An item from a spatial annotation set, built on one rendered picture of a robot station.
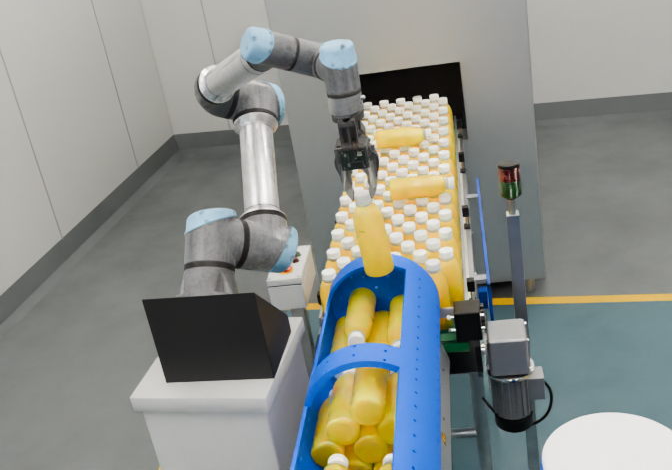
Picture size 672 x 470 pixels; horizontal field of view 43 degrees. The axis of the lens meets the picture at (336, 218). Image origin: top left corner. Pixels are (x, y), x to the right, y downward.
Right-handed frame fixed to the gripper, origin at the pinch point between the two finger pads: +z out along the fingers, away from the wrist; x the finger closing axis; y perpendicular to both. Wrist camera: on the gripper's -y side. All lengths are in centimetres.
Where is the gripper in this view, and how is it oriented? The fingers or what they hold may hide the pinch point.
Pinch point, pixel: (362, 192)
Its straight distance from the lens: 194.8
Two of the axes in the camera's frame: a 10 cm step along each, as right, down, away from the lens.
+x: 9.8, -1.0, -1.6
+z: 1.6, 9.0, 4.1
